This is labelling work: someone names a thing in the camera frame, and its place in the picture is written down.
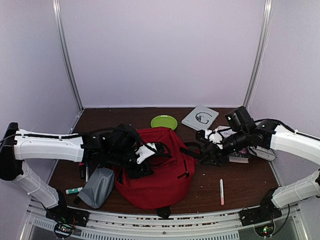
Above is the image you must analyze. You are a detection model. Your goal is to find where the green plate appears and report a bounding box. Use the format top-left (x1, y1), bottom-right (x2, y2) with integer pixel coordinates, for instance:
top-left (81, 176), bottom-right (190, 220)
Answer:
top-left (150, 115), bottom-right (178, 130)

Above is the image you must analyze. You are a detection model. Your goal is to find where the grey striped book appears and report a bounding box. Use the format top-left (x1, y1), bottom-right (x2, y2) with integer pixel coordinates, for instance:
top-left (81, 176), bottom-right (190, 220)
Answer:
top-left (248, 146), bottom-right (277, 162)

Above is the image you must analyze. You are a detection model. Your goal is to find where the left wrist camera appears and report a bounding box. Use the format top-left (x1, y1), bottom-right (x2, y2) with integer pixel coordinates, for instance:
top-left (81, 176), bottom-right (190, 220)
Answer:
top-left (108, 123), bottom-right (136, 152)

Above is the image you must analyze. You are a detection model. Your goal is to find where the rose cover book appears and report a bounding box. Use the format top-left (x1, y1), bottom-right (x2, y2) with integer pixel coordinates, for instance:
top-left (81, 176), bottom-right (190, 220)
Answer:
top-left (216, 126), bottom-right (251, 165)

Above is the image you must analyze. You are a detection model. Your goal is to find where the red backpack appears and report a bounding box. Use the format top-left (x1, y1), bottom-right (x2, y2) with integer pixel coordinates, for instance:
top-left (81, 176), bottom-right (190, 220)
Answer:
top-left (115, 127), bottom-right (197, 219)

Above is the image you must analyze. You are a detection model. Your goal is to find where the grey pencil pouch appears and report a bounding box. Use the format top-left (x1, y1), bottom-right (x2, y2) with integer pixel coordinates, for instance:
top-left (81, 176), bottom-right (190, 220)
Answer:
top-left (73, 167), bottom-right (115, 209)

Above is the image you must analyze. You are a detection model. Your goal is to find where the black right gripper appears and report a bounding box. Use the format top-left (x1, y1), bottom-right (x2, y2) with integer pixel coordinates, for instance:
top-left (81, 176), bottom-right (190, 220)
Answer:
top-left (199, 129), bottom-right (250, 168)

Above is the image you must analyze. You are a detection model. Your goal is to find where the pink black highlighter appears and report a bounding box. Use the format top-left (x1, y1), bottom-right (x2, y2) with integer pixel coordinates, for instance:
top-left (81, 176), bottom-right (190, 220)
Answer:
top-left (78, 162), bottom-right (86, 180)

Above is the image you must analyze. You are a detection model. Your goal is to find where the aluminium front rail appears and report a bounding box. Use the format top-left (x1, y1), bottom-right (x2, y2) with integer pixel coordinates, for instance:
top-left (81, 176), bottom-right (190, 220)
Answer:
top-left (21, 197), bottom-right (307, 240)

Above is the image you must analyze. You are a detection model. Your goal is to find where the pink white pen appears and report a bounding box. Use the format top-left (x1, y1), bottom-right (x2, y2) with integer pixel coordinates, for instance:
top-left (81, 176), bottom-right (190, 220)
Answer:
top-left (219, 178), bottom-right (225, 206)

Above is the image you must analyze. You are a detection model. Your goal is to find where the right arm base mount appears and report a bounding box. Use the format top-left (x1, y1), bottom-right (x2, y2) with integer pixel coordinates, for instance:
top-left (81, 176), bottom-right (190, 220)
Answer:
top-left (238, 206), bottom-right (282, 238)

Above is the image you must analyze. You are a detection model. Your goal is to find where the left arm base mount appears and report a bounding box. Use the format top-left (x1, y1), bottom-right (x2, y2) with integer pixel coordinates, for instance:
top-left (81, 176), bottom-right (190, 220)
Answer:
top-left (45, 208), bottom-right (90, 240)

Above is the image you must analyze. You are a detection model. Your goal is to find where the aluminium frame post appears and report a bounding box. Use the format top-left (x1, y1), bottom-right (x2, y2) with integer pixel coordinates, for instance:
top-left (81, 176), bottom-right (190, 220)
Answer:
top-left (243, 0), bottom-right (274, 109)
top-left (52, 0), bottom-right (84, 111)

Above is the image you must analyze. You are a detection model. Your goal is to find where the left aluminium frame post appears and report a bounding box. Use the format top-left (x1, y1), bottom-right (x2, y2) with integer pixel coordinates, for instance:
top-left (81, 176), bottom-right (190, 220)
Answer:
top-left (52, 0), bottom-right (84, 111)

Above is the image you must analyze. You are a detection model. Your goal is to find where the right aluminium frame post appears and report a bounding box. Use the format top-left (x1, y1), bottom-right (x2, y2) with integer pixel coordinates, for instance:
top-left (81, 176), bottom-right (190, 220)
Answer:
top-left (243, 0), bottom-right (274, 109)

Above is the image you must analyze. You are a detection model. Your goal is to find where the blue white pen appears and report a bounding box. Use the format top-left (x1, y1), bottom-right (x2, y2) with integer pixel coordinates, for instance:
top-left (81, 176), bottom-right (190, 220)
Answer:
top-left (85, 163), bottom-right (90, 183)

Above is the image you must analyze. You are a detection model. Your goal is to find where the green white glue stick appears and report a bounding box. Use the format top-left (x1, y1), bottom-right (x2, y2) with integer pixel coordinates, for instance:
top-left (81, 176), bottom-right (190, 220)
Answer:
top-left (65, 187), bottom-right (83, 195)

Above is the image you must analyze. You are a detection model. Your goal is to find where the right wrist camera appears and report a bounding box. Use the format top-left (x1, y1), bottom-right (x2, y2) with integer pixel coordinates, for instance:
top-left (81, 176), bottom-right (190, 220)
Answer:
top-left (225, 106), bottom-right (256, 132)

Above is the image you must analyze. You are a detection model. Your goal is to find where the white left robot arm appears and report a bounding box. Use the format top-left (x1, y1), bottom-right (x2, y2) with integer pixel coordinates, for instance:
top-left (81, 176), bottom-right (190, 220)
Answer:
top-left (0, 122), bottom-right (171, 222)

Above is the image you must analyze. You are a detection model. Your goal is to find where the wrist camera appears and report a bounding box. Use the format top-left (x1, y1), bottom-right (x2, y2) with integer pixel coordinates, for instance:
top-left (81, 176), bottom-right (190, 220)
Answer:
top-left (225, 106), bottom-right (256, 132)
top-left (108, 123), bottom-right (136, 152)

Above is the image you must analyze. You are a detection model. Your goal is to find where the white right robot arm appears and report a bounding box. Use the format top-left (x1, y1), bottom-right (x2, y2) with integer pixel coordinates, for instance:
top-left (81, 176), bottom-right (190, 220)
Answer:
top-left (196, 119), bottom-right (320, 221)

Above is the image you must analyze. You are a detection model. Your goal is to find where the grey book with G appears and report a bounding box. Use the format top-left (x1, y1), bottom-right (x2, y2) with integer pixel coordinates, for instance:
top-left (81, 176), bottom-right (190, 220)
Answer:
top-left (181, 105), bottom-right (219, 131)

